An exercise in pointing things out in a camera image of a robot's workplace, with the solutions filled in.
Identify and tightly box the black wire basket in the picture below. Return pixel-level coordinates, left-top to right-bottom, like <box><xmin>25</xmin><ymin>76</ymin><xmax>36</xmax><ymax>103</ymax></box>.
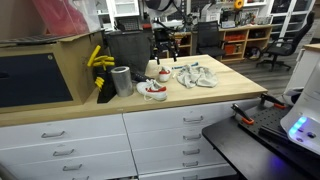
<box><xmin>114</xmin><ymin>16</ymin><xmax>141</xmax><ymax>33</ymax></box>

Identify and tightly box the wooden top white drawer workbench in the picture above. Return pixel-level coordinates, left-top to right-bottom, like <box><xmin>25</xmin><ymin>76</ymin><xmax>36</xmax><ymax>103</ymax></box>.
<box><xmin>0</xmin><ymin>54</ymin><xmax>269</xmax><ymax>180</ymax></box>

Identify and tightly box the black perforated plate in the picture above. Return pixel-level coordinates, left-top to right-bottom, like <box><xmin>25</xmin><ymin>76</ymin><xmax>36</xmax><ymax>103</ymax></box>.
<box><xmin>238</xmin><ymin>103</ymin><xmax>320</xmax><ymax>148</ymax></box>

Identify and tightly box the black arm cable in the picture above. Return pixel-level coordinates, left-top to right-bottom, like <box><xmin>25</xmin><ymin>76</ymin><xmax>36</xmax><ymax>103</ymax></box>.
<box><xmin>151</xmin><ymin>0</ymin><xmax>188</xmax><ymax>32</ymax></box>

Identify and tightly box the beige crumpled cloth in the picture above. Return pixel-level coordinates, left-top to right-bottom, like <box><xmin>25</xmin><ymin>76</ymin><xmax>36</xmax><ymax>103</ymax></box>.
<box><xmin>175</xmin><ymin>64</ymin><xmax>219</xmax><ymax>89</ymax></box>

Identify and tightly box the dark gray shoe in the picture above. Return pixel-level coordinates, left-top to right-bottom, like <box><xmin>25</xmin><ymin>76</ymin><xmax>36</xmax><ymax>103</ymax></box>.
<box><xmin>130</xmin><ymin>71</ymin><xmax>152</xmax><ymax>83</ymax></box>

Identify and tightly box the black office chair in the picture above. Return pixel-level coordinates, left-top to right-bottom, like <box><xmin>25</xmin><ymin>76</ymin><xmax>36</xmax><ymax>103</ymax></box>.
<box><xmin>255</xmin><ymin>11</ymin><xmax>316</xmax><ymax>73</ymax></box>
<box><xmin>196</xmin><ymin>20</ymin><xmax>228</xmax><ymax>59</ymax></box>

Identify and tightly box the wooden shelf unit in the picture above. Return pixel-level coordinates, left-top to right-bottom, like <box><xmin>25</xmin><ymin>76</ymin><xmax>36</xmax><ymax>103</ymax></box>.
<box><xmin>218</xmin><ymin>23</ymin><xmax>278</xmax><ymax>64</ymax></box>

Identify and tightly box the black orange bar clamp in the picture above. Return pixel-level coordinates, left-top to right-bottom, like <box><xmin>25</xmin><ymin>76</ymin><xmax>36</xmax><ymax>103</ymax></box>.
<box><xmin>230</xmin><ymin>103</ymin><xmax>255</xmax><ymax>126</ymax></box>
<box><xmin>259</xmin><ymin>93</ymin><xmax>287</xmax><ymax>111</ymax></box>

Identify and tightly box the small yellow spring clamp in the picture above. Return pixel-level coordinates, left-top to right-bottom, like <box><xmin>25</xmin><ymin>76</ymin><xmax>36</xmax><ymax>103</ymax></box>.
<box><xmin>94</xmin><ymin>76</ymin><xmax>105</xmax><ymax>92</ymax></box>

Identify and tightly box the silver metal cylinder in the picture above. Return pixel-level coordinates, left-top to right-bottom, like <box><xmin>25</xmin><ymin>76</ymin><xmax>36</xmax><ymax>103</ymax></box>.
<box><xmin>110</xmin><ymin>66</ymin><xmax>135</xmax><ymax>98</ymax></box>

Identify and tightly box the white side desk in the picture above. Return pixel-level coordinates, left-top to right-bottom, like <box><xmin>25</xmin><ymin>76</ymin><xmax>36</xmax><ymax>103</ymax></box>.
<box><xmin>293</xmin><ymin>43</ymin><xmax>320</xmax><ymax>94</ymax></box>

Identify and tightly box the white shoe red stripe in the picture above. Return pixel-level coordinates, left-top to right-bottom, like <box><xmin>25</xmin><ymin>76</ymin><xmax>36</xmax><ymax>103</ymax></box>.
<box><xmin>157</xmin><ymin>65</ymin><xmax>173</xmax><ymax>83</ymax></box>
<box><xmin>135</xmin><ymin>78</ymin><xmax>168</xmax><ymax>102</ymax></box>

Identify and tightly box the blue marker pen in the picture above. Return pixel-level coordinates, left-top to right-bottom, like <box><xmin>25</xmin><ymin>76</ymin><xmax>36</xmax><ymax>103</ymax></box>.
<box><xmin>171</xmin><ymin>62</ymin><xmax>199</xmax><ymax>70</ymax></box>

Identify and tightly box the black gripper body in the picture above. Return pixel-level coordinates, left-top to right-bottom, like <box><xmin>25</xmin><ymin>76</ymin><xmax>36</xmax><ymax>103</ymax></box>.
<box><xmin>155</xmin><ymin>29</ymin><xmax>177</xmax><ymax>48</ymax></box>

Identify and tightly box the tall white glass cabinet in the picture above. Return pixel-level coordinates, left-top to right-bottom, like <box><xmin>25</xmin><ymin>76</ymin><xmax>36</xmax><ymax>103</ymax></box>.
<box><xmin>269</xmin><ymin>0</ymin><xmax>316</xmax><ymax>39</ymax></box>

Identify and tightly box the yellow clamp long handle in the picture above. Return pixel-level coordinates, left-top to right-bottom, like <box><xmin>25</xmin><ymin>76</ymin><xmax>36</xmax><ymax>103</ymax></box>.
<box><xmin>87</xmin><ymin>45</ymin><xmax>102</xmax><ymax>68</ymax></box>

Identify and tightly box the black clamp stand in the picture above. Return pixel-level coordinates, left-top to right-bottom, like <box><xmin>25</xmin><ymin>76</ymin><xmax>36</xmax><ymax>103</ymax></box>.
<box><xmin>96</xmin><ymin>64</ymin><xmax>118</xmax><ymax>104</ymax></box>

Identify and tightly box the pink plastic bin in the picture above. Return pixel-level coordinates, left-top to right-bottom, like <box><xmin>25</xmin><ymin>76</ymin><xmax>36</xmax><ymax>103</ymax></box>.
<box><xmin>32</xmin><ymin>0</ymin><xmax>103</xmax><ymax>38</ymax></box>

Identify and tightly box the yellow round reel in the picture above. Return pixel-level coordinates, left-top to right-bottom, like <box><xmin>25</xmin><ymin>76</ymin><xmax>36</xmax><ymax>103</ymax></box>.
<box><xmin>233</xmin><ymin>0</ymin><xmax>245</xmax><ymax>10</ymax></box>

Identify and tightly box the gray flat board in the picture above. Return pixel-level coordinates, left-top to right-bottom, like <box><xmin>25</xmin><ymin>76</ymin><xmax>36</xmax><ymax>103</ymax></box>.
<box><xmin>0</xmin><ymin>33</ymin><xmax>74</xmax><ymax>46</ymax></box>

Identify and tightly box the orange storage bin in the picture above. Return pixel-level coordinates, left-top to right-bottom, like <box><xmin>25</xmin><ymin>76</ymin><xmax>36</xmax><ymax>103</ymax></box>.
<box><xmin>224</xmin><ymin>33</ymin><xmax>246</xmax><ymax>43</ymax></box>
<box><xmin>224</xmin><ymin>43</ymin><xmax>243</xmax><ymax>55</ymax></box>

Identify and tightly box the gray fabric bin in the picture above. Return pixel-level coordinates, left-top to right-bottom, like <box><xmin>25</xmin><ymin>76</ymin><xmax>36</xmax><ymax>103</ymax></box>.
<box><xmin>105</xmin><ymin>29</ymin><xmax>154</xmax><ymax>76</ymax></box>

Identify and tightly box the white glass door cabinet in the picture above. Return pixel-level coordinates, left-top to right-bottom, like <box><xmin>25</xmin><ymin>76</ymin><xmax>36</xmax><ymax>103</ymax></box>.
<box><xmin>106</xmin><ymin>0</ymin><xmax>141</xmax><ymax>18</ymax></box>

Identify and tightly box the black robot table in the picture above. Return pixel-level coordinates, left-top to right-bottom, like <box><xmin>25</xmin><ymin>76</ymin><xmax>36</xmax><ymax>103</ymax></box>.
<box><xmin>202</xmin><ymin>114</ymin><xmax>316</xmax><ymax>180</ymax></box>

